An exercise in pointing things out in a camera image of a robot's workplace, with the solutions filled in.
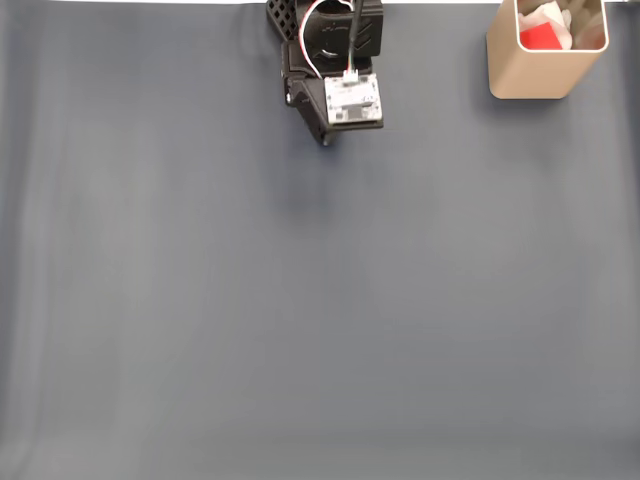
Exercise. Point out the beige rounded box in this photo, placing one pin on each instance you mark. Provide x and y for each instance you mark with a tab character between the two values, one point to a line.
530	75

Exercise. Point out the white padding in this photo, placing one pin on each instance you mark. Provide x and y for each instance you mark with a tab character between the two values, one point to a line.
545	12

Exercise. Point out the red cube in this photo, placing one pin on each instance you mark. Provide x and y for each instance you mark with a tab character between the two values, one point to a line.
540	39

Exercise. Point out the dark grey table mat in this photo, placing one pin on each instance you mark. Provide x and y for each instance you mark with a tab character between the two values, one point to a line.
250	300

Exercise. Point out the white camera circuit board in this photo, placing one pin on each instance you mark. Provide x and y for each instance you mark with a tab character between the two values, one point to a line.
354	97

